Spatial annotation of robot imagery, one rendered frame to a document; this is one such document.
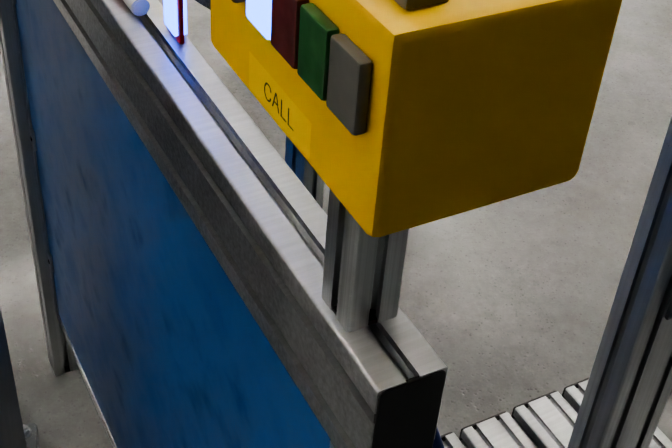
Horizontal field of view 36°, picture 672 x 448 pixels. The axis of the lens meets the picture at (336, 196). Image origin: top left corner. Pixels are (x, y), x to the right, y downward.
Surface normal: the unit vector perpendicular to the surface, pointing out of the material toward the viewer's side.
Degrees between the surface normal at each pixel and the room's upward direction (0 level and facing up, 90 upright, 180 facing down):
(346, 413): 90
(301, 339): 90
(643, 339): 90
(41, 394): 0
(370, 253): 90
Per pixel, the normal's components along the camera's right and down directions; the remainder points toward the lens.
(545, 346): 0.07, -0.79
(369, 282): 0.47, 0.57
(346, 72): -0.88, 0.24
